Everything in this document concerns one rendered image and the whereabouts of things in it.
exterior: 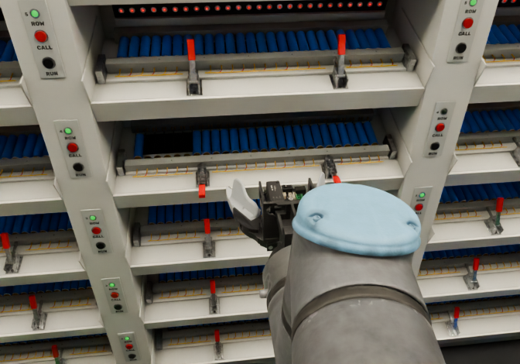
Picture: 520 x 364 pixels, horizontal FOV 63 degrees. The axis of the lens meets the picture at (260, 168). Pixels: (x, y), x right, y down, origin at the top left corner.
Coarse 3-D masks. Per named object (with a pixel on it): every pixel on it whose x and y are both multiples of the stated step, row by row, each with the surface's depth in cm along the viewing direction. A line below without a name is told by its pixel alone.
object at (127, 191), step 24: (384, 120) 98; (120, 144) 92; (384, 144) 95; (120, 168) 85; (288, 168) 90; (312, 168) 90; (360, 168) 91; (384, 168) 91; (408, 168) 87; (120, 192) 85; (144, 192) 85; (168, 192) 85; (192, 192) 86; (216, 192) 87
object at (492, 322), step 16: (432, 304) 131; (448, 304) 129; (464, 304) 129; (480, 304) 130; (496, 304) 130; (512, 304) 131; (432, 320) 128; (448, 320) 128; (464, 320) 129; (480, 320) 129; (496, 320) 129; (512, 320) 129; (448, 336) 126; (464, 336) 126; (480, 336) 127; (496, 336) 129
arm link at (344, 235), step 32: (320, 192) 32; (352, 192) 32; (384, 192) 33; (320, 224) 28; (352, 224) 28; (384, 224) 29; (416, 224) 29; (320, 256) 29; (352, 256) 27; (384, 256) 27; (288, 288) 34; (320, 288) 26; (416, 288) 27; (288, 320) 35
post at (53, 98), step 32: (0, 0) 63; (64, 0) 64; (64, 32) 66; (32, 64) 68; (64, 64) 69; (32, 96) 71; (64, 96) 72; (96, 128) 76; (64, 160) 78; (96, 160) 79; (64, 192) 82; (96, 192) 83; (96, 256) 92; (96, 288) 98; (128, 288) 99; (128, 320) 105
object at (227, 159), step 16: (128, 160) 87; (144, 160) 87; (160, 160) 87; (176, 160) 87; (192, 160) 87; (208, 160) 87; (224, 160) 88; (240, 160) 88; (256, 160) 89; (272, 160) 89; (288, 160) 90; (304, 160) 91; (144, 176) 86
